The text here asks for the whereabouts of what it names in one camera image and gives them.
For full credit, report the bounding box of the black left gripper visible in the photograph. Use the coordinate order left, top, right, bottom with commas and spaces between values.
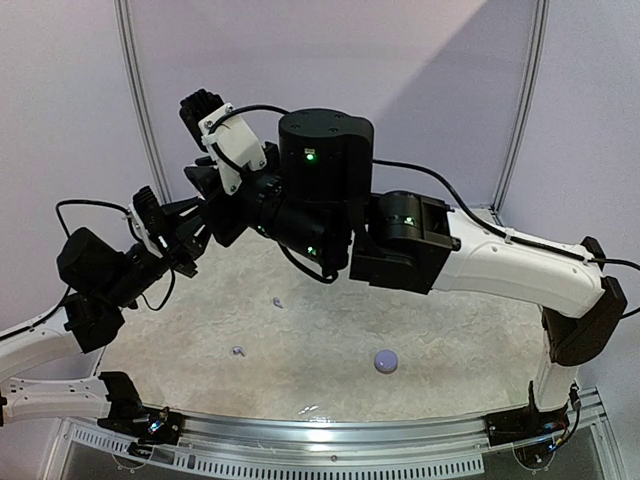
102, 198, 209, 307

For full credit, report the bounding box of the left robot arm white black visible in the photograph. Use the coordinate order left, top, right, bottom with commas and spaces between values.
1, 189, 212, 436

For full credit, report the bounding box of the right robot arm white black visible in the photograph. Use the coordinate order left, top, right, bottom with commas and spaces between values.
179, 103, 627, 436

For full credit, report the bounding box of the lavender earbud charging case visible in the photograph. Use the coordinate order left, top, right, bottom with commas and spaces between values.
374, 349, 399, 374

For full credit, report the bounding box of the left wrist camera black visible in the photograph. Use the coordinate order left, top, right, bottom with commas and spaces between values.
129, 186, 167, 257

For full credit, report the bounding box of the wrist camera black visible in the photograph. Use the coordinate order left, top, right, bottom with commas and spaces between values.
179, 89, 267, 195
129, 186, 167, 257

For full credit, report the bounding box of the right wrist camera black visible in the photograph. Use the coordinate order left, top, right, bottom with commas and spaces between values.
179, 89, 267, 195

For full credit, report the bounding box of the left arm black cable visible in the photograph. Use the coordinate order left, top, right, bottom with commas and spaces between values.
55, 198, 177, 312

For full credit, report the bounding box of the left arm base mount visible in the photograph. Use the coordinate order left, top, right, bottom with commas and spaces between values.
97, 404, 185, 445

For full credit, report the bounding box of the right aluminium corner post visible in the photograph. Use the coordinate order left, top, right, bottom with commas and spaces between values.
491, 0, 550, 216

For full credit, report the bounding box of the aluminium front rail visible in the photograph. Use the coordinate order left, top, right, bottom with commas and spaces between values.
44, 389, 625, 479

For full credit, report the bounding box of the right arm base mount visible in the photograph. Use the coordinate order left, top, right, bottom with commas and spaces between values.
483, 400, 573, 447

